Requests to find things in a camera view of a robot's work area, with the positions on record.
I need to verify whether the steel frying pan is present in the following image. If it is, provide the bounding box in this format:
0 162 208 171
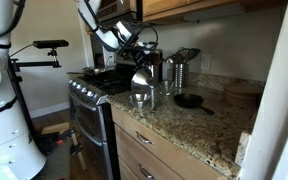
67 67 108 77

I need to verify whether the steel mesh skimmer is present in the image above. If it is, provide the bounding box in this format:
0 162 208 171
174 47 202 64

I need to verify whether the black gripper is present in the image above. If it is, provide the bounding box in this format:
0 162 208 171
132 48 152 73

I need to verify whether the white wall outlet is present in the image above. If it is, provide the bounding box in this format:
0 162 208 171
200 53 212 71

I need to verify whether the clear glass bowl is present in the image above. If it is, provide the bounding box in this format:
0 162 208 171
158 79 176 97

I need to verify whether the steel over-range microwave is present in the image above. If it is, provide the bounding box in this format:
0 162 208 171
95 0 143 26

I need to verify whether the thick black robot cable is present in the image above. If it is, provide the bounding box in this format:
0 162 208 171
130 24 159 51
0 0 27 43

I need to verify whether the black orange bar clamp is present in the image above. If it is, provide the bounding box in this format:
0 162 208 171
68 131 87 171
35 128 77 154

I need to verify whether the black cast iron skillet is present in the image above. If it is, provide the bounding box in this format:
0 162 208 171
173 93 216 116

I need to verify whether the steel ladle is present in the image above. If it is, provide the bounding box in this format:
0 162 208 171
165 55 177 65

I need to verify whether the black camera stand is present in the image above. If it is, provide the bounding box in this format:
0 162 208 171
7 48 63 139

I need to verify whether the silver steel bowl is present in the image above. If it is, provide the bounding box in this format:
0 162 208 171
127 92 151 109
130 68 157 96

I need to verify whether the light wooden base cabinet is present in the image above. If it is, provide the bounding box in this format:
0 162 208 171
110 105 230 180

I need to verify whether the black stereo camera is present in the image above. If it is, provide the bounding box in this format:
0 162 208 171
32 39 70 50

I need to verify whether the silver drawer handle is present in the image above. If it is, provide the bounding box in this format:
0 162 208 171
135 131 155 146
138 164 156 180

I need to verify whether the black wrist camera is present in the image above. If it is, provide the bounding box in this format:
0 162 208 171
117 33 142 56

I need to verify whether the stainless steel gas stove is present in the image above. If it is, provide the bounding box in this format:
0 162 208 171
67 64 138 180

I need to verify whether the wooden upper cabinet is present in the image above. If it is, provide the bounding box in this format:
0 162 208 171
140 0 288 24

